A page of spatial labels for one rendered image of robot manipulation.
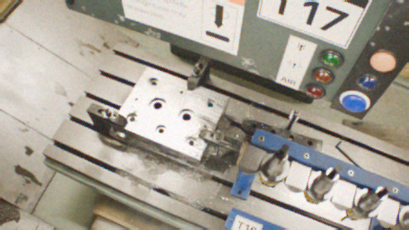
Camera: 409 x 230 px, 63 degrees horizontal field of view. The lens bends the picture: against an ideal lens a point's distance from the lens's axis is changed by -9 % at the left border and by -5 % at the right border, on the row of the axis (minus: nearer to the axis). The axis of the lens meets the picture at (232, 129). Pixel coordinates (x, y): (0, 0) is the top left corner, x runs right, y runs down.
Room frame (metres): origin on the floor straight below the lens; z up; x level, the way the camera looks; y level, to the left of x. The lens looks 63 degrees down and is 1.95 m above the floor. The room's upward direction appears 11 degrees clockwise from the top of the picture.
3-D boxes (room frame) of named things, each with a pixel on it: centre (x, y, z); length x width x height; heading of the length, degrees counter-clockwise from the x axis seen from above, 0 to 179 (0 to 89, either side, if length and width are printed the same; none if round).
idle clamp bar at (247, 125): (0.52, -0.15, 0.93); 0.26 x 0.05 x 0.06; 83
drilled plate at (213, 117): (0.53, 0.19, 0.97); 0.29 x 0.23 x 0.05; 78
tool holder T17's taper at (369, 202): (0.26, -0.32, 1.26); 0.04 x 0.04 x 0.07
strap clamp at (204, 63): (0.67, 0.14, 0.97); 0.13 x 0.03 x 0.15; 168
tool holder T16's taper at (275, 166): (0.30, -0.11, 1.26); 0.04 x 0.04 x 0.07
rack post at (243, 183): (0.37, -0.06, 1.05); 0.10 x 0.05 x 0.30; 168
